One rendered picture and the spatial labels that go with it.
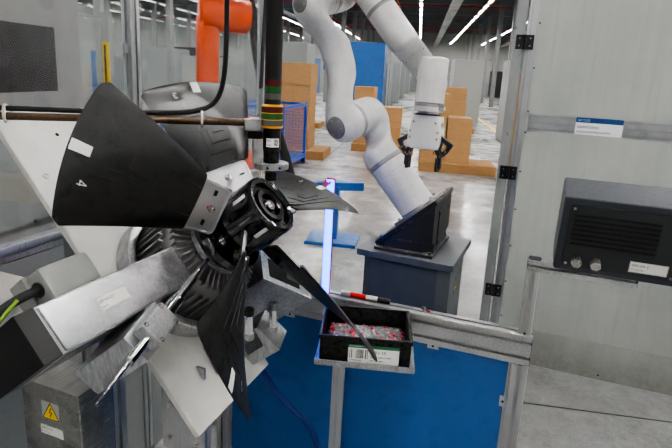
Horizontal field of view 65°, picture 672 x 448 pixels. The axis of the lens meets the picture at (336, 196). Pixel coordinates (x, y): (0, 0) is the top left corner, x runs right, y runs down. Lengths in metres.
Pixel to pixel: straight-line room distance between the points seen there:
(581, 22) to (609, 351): 1.60
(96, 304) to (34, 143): 0.40
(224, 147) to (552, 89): 1.94
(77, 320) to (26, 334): 0.07
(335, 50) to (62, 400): 1.18
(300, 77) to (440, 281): 7.60
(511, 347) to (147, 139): 0.99
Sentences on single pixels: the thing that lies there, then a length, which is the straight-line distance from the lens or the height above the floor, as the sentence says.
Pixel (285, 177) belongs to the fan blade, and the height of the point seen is 1.21.
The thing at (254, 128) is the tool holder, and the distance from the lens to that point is 1.05.
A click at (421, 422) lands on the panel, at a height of 0.53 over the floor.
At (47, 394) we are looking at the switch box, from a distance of 1.24.
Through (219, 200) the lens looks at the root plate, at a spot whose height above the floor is 1.23.
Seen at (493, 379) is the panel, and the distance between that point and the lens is 1.50.
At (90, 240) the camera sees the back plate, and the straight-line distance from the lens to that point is 1.07.
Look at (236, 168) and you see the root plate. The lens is 1.06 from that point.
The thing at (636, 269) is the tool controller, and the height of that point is 1.08.
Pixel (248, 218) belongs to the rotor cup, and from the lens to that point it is 0.94.
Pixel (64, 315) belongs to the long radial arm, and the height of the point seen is 1.12.
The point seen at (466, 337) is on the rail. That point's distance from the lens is 1.44.
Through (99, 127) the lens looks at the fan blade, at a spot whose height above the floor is 1.37.
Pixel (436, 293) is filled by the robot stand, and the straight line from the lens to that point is 1.66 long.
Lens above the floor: 1.47
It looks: 13 degrees down
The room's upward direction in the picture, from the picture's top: 3 degrees clockwise
